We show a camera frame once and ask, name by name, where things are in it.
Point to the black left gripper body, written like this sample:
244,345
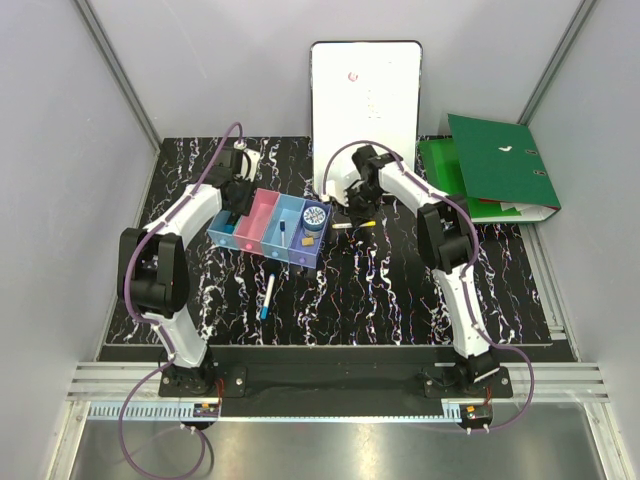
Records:
244,195

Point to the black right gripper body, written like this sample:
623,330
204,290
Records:
361,202

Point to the yellow capped white marker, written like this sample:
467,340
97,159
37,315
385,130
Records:
349,225

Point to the pink plastic bin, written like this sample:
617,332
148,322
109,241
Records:
251,229

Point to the light blue bin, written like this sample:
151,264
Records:
222,228
276,245

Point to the blue ink bottle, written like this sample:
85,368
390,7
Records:
313,219

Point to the cyan capped white marker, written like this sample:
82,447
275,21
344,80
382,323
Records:
268,296

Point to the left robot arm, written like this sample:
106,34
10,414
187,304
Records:
153,276

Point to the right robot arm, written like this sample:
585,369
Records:
447,244

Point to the white dry-erase board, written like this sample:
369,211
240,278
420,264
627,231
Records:
362,90

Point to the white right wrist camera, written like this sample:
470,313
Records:
340,185

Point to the dark green ring binder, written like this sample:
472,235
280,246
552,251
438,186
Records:
503,173

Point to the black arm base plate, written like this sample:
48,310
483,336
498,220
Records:
333,382

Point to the grey slotted cable duct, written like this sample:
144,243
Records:
154,411

